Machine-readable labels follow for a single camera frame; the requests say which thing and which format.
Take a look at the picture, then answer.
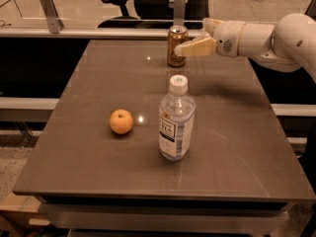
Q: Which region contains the orange fruit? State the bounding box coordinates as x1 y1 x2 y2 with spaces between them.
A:
110 110 133 134

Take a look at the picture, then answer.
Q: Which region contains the left metal bracket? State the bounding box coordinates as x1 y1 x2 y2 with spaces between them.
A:
39 0 64 34

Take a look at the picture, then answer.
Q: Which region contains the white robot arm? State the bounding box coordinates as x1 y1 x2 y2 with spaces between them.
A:
175 14 316 81

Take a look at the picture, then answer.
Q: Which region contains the black office chair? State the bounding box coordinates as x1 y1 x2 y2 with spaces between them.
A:
97 0 213 31

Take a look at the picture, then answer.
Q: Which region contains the orange soda can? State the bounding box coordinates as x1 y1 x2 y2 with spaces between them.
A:
167 25 189 67

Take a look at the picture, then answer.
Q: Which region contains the clear plastic water bottle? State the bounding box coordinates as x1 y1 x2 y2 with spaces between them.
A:
159 75 196 161

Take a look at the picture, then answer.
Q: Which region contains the glass partition panel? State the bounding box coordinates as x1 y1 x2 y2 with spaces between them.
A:
0 0 316 33

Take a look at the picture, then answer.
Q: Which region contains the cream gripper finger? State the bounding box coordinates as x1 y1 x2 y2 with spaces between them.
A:
174 36 217 57
202 18 224 35

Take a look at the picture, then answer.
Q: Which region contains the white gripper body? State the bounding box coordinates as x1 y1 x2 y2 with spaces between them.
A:
211 20 246 57

